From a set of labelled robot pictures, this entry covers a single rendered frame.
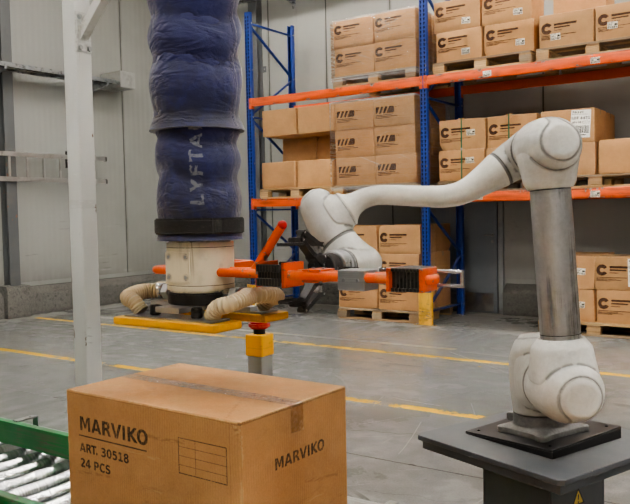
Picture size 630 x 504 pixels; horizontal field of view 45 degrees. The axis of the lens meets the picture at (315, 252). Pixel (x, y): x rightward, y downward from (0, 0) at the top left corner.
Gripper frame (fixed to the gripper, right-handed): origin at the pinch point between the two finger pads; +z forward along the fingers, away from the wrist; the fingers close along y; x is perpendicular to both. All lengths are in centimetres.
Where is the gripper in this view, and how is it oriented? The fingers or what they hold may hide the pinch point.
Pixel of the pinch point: (284, 273)
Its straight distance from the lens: 181.4
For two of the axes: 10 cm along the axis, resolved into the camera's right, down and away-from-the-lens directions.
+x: -8.3, -0.1, 5.6
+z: -5.6, 0.5, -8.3
